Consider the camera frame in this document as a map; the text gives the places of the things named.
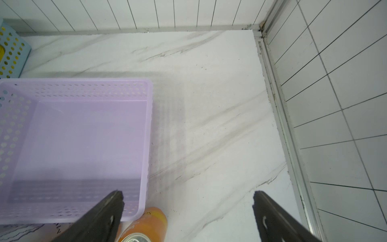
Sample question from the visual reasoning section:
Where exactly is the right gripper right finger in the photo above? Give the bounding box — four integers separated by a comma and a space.
253, 191, 319, 242

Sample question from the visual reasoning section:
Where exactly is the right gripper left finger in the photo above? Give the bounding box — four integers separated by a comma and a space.
53, 190, 125, 242

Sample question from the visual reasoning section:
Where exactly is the orange fanta can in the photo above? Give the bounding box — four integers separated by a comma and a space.
118, 207, 168, 242

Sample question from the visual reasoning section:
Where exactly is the silver slim can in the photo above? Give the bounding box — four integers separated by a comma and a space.
1, 223, 72, 242

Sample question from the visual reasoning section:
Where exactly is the purple plastic basket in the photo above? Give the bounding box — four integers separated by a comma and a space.
1, 78, 153, 225

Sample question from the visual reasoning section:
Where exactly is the blue plastic basket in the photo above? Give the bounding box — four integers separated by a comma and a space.
0, 18, 31, 79

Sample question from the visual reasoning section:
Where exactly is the yellow napa cabbage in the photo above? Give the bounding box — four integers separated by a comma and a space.
0, 45, 5, 62

